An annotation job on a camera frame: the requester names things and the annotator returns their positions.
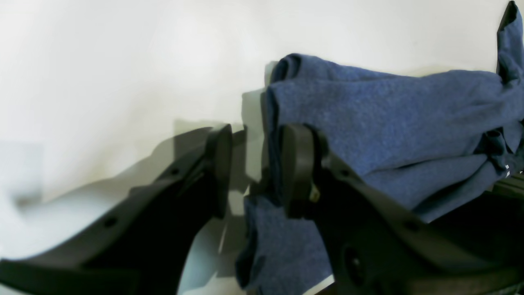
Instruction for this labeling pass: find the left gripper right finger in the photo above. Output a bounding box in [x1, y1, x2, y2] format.
[280, 125, 523, 295]

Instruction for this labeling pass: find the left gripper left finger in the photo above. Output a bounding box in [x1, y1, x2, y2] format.
[0, 125, 233, 295]

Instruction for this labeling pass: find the dark blue t-shirt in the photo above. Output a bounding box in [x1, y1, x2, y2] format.
[236, 5, 523, 295]

